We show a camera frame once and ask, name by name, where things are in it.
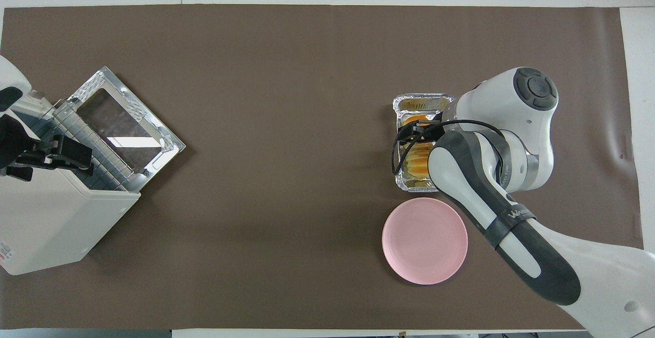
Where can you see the cream toaster oven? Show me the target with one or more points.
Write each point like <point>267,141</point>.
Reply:
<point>46,215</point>

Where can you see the golden braided bread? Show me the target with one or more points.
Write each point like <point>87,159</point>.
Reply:
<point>417,161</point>

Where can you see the pink round plate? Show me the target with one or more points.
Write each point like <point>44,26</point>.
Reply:
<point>424,241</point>

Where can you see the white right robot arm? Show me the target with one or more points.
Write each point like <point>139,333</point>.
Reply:
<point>522,123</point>

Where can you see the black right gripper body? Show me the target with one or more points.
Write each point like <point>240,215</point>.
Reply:
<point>437,129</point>

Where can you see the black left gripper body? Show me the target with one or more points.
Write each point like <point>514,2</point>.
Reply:
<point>13,143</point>

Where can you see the glass oven door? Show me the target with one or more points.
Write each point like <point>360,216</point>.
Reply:
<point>120,118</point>

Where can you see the brown table mat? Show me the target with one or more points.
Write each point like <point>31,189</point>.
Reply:
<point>281,123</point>

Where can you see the aluminium foil tray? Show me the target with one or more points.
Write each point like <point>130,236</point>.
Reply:
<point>414,103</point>

